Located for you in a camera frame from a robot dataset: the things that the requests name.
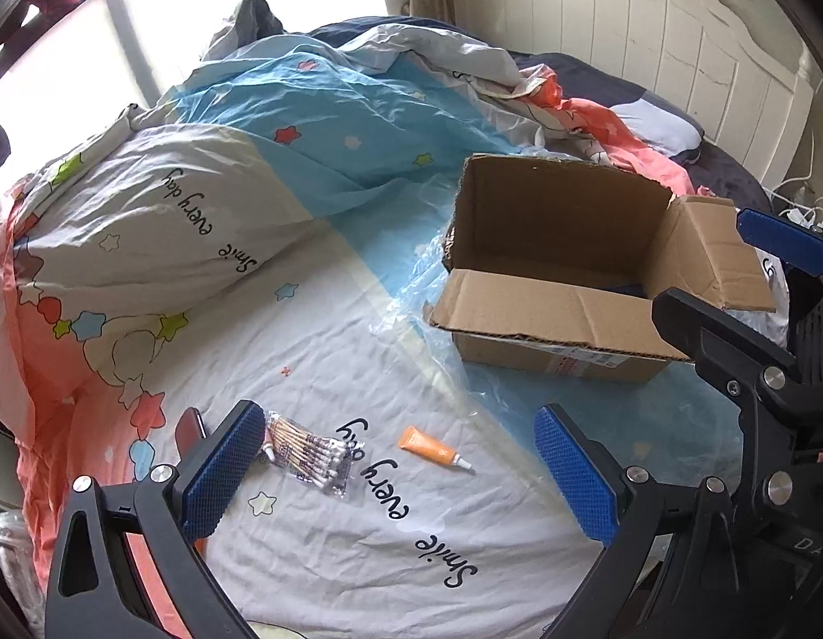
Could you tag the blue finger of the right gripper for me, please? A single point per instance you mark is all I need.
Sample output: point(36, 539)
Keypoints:
point(800, 247)
point(727, 354)

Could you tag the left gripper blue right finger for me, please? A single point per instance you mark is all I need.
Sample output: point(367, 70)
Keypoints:
point(586, 474)

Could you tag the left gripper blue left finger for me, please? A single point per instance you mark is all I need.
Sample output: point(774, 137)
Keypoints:
point(210, 475)

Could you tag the maroon glasses case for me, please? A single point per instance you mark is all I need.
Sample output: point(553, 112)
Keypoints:
point(190, 431)

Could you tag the cotton swabs plastic bag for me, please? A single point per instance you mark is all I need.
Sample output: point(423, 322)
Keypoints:
point(323, 463)

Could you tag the small orange cream tube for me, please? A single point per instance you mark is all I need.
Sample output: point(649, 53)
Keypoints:
point(421, 444)

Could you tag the dark blue pillow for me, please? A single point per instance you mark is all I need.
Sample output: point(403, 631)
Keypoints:
point(659, 124)

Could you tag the brown cardboard box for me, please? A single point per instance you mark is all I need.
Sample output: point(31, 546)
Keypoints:
point(552, 266)

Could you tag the star patterned duvet cover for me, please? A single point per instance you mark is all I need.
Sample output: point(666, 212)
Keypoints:
point(252, 236)

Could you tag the white bed headboard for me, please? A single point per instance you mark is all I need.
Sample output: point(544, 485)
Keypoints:
point(696, 54)

